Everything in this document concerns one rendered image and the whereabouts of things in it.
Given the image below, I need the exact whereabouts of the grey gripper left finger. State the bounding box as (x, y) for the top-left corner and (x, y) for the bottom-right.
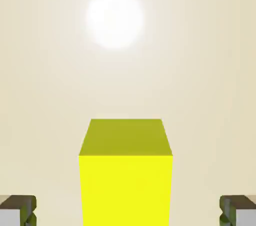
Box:
(0, 195), (38, 226)

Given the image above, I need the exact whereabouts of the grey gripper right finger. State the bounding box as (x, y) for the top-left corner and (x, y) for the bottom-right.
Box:
(219, 195), (256, 226)

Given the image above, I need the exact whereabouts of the small yellow cube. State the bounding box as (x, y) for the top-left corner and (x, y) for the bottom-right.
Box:
(78, 118), (174, 226)

